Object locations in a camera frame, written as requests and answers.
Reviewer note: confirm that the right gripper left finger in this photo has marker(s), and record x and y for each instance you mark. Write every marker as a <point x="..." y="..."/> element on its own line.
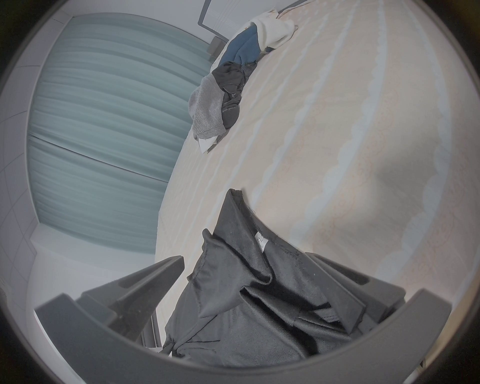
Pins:
<point x="144" y="296"/>

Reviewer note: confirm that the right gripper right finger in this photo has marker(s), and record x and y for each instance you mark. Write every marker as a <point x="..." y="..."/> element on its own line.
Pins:
<point x="369" y="292"/>

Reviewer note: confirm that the black garment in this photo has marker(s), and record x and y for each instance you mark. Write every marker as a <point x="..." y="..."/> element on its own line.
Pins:
<point x="240" y="270"/>

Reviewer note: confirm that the bed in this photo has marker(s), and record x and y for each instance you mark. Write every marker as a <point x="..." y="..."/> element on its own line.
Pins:
<point x="356" y="131"/>

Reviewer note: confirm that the pile of clothes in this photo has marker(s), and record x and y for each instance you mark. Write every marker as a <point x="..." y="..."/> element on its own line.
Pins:
<point x="230" y="82"/>

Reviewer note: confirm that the blue-green curtain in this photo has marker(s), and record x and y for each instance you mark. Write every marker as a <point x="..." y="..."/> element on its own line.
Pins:
<point x="112" y="86"/>
<point x="97" y="195"/>

